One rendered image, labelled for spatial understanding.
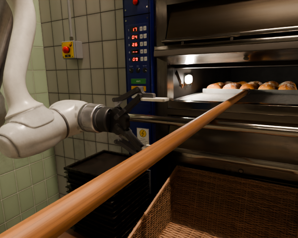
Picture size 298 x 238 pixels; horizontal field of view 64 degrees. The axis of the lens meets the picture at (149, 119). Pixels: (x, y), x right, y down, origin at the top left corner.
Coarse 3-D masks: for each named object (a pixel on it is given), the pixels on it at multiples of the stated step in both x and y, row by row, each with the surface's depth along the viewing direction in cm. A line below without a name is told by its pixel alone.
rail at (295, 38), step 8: (232, 40) 87; (240, 40) 86; (248, 40) 85; (256, 40) 83; (264, 40) 82; (272, 40) 81; (280, 40) 80; (288, 40) 79; (296, 40) 78; (160, 48) 101; (168, 48) 100; (176, 48) 98; (184, 48) 96; (192, 48) 95
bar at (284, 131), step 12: (132, 120) 88; (144, 120) 85; (156, 120) 82; (168, 120) 80; (180, 120) 78; (216, 120) 73; (252, 132) 68; (264, 132) 66; (276, 132) 65; (288, 132) 63
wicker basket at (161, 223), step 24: (192, 168) 117; (168, 192) 114; (192, 192) 116; (216, 192) 111; (240, 192) 105; (264, 192) 101; (288, 192) 97; (144, 216) 95; (168, 216) 116; (192, 216) 116; (216, 216) 110; (240, 216) 105; (264, 216) 100; (288, 216) 96
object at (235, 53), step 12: (204, 48) 92; (216, 48) 90; (228, 48) 88; (240, 48) 86; (252, 48) 84; (264, 48) 82; (276, 48) 80; (288, 48) 79; (168, 60) 110; (180, 60) 109; (192, 60) 107; (204, 60) 106; (216, 60) 104; (228, 60) 103; (240, 60) 101; (252, 60) 100; (264, 60) 99; (276, 60) 98
